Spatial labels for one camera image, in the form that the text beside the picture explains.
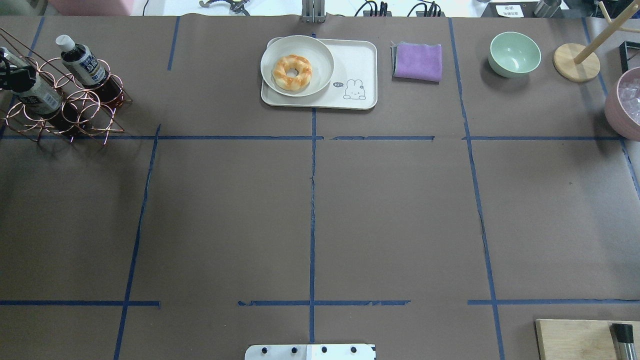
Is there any mint green bowl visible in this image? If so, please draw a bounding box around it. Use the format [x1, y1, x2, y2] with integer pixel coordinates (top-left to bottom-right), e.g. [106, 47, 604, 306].
[487, 31, 542, 78]

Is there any pink bowl with ice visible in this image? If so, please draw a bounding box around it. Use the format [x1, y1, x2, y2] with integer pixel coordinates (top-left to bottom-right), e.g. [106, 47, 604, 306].
[605, 67, 640, 142]

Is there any beige rectangular tray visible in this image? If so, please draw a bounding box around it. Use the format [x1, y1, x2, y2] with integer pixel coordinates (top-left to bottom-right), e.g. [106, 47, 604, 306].
[260, 35, 378, 110]

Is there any middle tea bottle in rack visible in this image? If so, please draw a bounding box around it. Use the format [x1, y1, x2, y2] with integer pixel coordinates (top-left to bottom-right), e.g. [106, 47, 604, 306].
[55, 34, 122, 108]

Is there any dark tea bottle white cap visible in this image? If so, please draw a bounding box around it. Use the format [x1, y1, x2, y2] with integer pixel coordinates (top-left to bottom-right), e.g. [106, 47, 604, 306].
[1, 47, 63, 119]

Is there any glazed ring donut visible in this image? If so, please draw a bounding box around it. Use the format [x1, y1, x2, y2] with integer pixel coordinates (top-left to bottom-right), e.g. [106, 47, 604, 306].
[271, 54, 313, 92]

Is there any copper wire bottle rack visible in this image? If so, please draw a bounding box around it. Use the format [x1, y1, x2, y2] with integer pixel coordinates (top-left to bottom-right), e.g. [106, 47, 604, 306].
[1, 29, 132, 144]

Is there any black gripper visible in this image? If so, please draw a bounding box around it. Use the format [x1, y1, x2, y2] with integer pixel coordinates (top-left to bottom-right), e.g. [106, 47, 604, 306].
[0, 64, 29, 92]

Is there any black steel muddler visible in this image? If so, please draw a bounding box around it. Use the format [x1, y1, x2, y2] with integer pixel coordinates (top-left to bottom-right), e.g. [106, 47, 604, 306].
[611, 323, 639, 360]

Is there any steel tumbler cup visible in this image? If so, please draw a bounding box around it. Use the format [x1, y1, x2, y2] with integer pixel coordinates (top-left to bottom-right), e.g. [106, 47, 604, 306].
[532, 0, 563, 19]

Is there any purple folded cloth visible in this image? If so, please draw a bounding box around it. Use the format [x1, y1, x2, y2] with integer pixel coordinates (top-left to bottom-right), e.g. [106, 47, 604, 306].
[390, 42, 442, 83]

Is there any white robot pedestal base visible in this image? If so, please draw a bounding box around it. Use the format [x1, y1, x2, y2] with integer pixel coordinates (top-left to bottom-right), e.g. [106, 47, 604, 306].
[244, 343, 377, 360]

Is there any white round plate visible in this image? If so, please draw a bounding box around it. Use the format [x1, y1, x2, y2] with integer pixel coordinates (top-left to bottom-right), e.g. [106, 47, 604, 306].
[260, 35, 335, 97]

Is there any aluminium frame post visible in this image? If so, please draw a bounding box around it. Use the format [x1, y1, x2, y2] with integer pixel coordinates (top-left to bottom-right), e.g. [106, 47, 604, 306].
[301, 0, 327, 24]

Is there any wooden cutting board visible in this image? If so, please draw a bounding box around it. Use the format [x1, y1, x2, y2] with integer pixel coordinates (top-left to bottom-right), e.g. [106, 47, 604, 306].
[535, 319, 640, 360]

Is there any wooden stand with round base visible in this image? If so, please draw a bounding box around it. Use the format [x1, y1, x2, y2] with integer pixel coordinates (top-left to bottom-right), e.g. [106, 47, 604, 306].
[552, 0, 640, 84]

